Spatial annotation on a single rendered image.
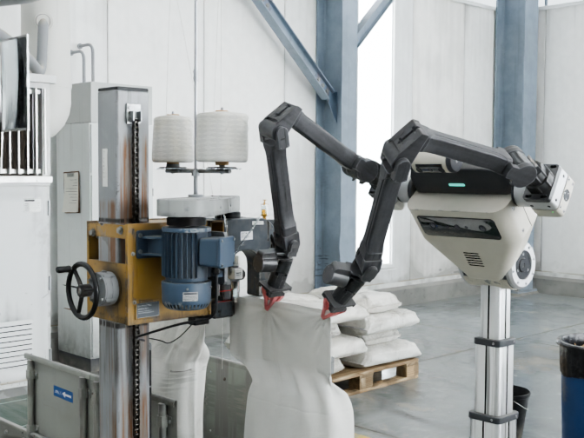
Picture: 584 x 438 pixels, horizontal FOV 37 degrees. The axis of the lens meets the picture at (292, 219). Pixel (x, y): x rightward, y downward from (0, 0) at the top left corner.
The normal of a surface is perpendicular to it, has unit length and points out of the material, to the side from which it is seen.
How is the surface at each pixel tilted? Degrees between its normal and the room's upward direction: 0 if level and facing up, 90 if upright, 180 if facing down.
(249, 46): 90
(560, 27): 90
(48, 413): 90
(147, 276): 90
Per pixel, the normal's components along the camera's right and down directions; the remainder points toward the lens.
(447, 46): 0.69, 0.04
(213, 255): -0.38, 0.04
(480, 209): -0.46, -0.74
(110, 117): -0.72, 0.04
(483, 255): -0.55, 0.67
